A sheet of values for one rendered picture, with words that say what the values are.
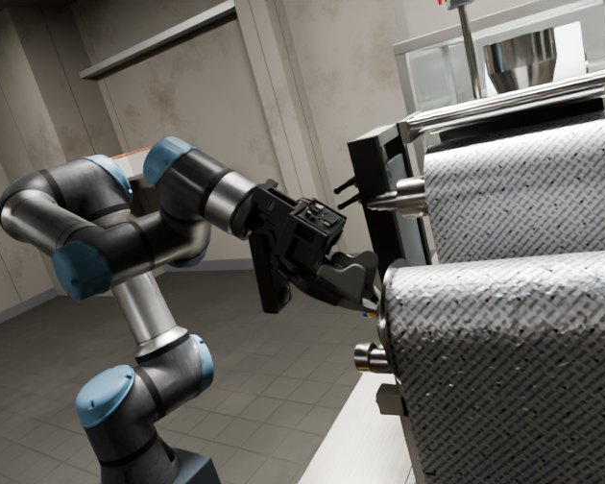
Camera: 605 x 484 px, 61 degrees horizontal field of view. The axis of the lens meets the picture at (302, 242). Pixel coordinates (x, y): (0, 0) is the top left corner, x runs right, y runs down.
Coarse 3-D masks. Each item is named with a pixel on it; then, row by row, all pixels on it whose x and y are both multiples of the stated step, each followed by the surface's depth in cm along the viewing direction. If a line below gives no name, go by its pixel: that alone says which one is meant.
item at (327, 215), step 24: (264, 192) 63; (240, 216) 64; (264, 216) 65; (288, 216) 61; (312, 216) 61; (336, 216) 64; (288, 240) 62; (312, 240) 62; (336, 240) 66; (288, 264) 63; (312, 264) 63
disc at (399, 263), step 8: (392, 264) 58; (400, 264) 61; (408, 264) 63; (392, 272) 58; (384, 280) 56; (384, 288) 56; (384, 296) 55; (384, 304) 55; (384, 312) 55; (384, 320) 54; (384, 328) 54; (384, 336) 54; (384, 344) 54; (392, 352) 55; (392, 360) 55; (392, 368) 55
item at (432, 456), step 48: (432, 384) 55; (480, 384) 52; (528, 384) 50; (576, 384) 48; (432, 432) 57; (480, 432) 54; (528, 432) 52; (576, 432) 50; (432, 480) 59; (480, 480) 56; (528, 480) 54; (576, 480) 51
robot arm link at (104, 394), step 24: (96, 384) 97; (120, 384) 94; (144, 384) 98; (96, 408) 92; (120, 408) 93; (144, 408) 96; (96, 432) 93; (120, 432) 94; (144, 432) 97; (96, 456) 97; (120, 456) 94
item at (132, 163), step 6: (138, 150) 509; (144, 150) 517; (120, 156) 502; (126, 156) 500; (132, 156) 504; (138, 156) 510; (144, 156) 515; (120, 162) 507; (126, 162) 502; (132, 162) 503; (138, 162) 509; (126, 168) 506; (132, 168) 503; (138, 168) 509; (126, 174) 509; (132, 174) 504; (138, 174) 509
